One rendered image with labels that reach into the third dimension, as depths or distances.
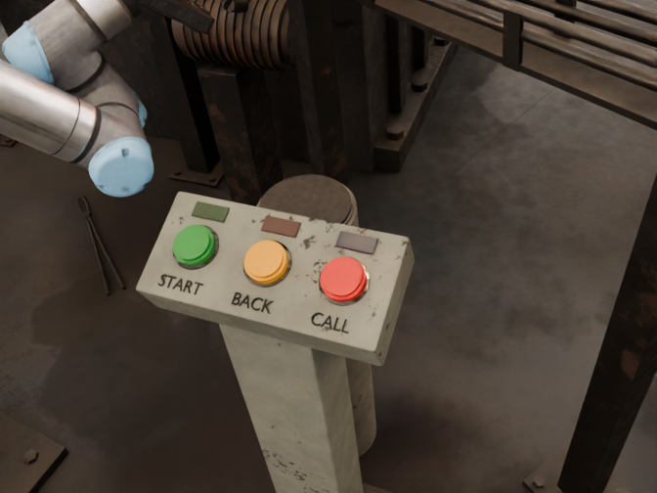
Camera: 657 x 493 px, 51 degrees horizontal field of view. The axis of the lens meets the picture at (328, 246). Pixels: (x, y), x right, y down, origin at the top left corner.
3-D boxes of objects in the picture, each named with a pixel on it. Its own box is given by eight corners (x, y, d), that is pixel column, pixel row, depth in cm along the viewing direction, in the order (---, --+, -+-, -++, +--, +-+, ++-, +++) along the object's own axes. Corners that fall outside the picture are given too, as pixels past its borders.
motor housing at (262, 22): (248, 193, 162) (196, -30, 124) (336, 210, 155) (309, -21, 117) (223, 231, 154) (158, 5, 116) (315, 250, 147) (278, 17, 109)
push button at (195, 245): (189, 228, 67) (181, 219, 66) (225, 236, 66) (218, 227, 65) (173, 264, 66) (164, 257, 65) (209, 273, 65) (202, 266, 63)
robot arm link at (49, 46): (35, 85, 93) (-12, 35, 87) (100, 34, 94) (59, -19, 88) (52, 109, 88) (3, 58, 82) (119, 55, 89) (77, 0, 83)
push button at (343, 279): (331, 259, 63) (328, 251, 61) (373, 268, 62) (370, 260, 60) (318, 299, 61) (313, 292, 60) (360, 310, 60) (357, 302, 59)
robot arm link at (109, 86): (112, 170, 95) (59, 114, 86) (101, 125, 102) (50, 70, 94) (160, 140, 94) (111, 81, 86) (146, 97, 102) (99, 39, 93)
